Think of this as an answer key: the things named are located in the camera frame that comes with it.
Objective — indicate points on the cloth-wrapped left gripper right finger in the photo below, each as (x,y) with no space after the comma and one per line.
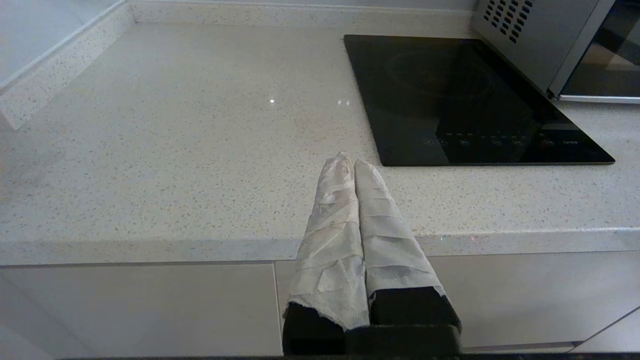
(390,245)

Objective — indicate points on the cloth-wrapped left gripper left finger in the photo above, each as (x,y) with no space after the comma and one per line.
(330,250)

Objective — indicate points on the silver black microwave oven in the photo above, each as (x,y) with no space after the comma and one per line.
(535,40)

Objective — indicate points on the white cabinet front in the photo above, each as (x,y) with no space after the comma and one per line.
(525,295)
(150,310)
(620,340)

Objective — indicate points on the black glass induction cooktop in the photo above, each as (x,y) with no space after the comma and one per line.
(450,100)

